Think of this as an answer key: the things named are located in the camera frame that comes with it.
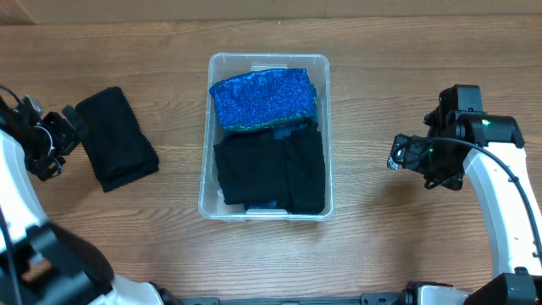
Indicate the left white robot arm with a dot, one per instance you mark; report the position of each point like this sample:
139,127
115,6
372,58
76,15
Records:
41,262

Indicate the long black cloth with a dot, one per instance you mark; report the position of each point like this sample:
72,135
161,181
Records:
115,145

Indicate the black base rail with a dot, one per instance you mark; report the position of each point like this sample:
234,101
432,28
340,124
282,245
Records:
372,298

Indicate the clear plastic storage bin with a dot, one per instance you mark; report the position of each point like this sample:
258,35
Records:
225,65

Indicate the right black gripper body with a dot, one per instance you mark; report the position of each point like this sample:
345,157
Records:
437,161

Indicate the square black cloth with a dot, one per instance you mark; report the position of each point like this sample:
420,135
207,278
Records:
251,168

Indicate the small black cloth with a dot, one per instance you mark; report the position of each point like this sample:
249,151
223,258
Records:
305,170

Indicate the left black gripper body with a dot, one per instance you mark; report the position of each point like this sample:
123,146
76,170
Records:
59,133

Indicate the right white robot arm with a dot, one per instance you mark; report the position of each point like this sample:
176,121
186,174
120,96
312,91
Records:
465,142

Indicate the blue denim jeans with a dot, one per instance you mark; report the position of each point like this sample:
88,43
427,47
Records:
279,132

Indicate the sparkly blue cloth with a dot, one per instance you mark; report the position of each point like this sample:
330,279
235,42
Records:
263,99

